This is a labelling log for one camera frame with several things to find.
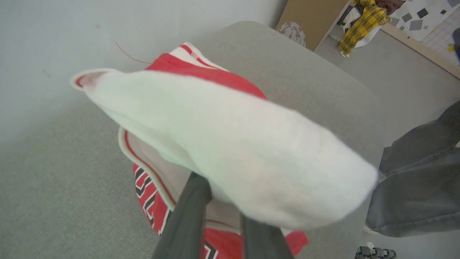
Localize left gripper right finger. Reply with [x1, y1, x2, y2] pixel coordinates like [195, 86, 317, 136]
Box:
[240, 215, 294, 259]

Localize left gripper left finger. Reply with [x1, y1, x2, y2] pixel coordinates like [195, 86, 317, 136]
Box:
[152, 173, 212, 259]

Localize red and white jersey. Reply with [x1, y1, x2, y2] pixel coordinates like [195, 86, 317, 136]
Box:
[70, 42, 378, 259]

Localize grey and white shoe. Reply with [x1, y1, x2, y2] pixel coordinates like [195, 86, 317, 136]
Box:
[355, 243, 397, 259]

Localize grey fabric sofa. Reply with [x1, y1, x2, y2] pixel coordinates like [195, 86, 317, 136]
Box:
[0, 21, 385, 259]

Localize person's grey jeans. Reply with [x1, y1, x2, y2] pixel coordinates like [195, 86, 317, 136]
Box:
[365, 101, 460, 238]

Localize round patterned grey object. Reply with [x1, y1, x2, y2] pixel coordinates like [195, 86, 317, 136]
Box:
[277, 22, 307, 47]

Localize brown cardboard box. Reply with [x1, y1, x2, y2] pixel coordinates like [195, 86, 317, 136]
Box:
[276, 0, 351, 52]

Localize white laundry basket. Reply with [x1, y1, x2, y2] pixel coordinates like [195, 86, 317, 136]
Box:
[329, 4, 382, 49]

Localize yellow plaid cloth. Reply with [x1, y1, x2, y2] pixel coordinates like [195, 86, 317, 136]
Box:
[337, 0, 391, 58]

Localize light wooden floor strip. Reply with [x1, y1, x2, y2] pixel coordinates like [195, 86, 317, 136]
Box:
[380, 23, 460, 79]

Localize dark maroon cloth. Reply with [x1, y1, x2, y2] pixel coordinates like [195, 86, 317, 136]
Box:
[376, 0, 406, 15]

